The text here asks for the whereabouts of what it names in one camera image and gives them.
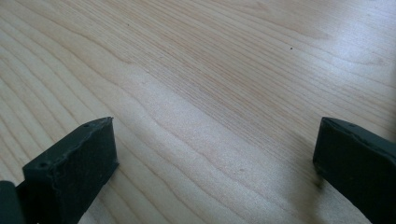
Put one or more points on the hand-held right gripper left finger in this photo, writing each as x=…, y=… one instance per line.
x=71, y=168

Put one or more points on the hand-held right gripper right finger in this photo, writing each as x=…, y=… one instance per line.
x=358, y=168

